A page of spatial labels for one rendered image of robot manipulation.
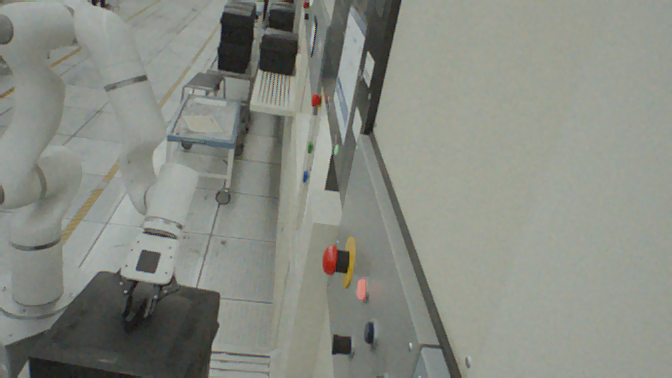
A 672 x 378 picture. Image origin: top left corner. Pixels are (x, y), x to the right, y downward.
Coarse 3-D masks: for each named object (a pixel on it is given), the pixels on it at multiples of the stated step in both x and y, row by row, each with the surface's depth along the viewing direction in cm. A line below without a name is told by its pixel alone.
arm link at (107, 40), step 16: (64, 0) 122; (80, 16) 111; (96, 16) 110; (112, 16) 112; (80, 32) 111; (96, 32) 110; (112, 32) 110; (128, 32) 114; (96, 48) 111; (112, 48) 111; (128, 48) 113; (96, 64) 112; (112, 64) 111; (128, 64) 112; (112, 80) 112
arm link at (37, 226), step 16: (48, 160) 136; (64, 160) 139; (48, 176) 134; (64, 176) 139; (80, 176) 144; (48, 192) 136; (64, 192) 142; (32, 208) 141; (48, 208) 141; (64, 208) 142; (16, 224) 138; (32, 224) 138; (48, 224) 140; (16, 240) 138; (32, 240) 138; (48, 240) 141
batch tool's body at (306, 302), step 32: (384, 0) 77; (384, 32) 74; (384, 64) 75; (320, 128) 151; (320, 160) 155; (352, 160) 86; (320, 192) 95; (320, 224) 86; (320, 256) 88; (288, 288) 184; (320, 288) 91; (288, 320) 106; (320, 320) 94; (288, 352) 97
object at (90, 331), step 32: (96, 288) 121; (192, 288) 127; (64, 320) 111; (96, 320) 112; (128, 320) 110; (160, 320) 115; (192, 320) 117; (32, 352) 102; (64, 352) 104; (96, 352) 105; (128, 352) 106; (160, 352) 108; (192, 352) 109
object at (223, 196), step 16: (192, 96) 419; (208, 96) 426; (192, 112) 388; (208, 112) 395; (224, 112) 400; (176, 128) 357; (224, 128) 372; (176, 144) 395; (192, 144) 443; (208, 144) 350; (224, 144) 351; (240, 144) 445; (208, 176) 362; (224, 176) 363; (224, 192) 367
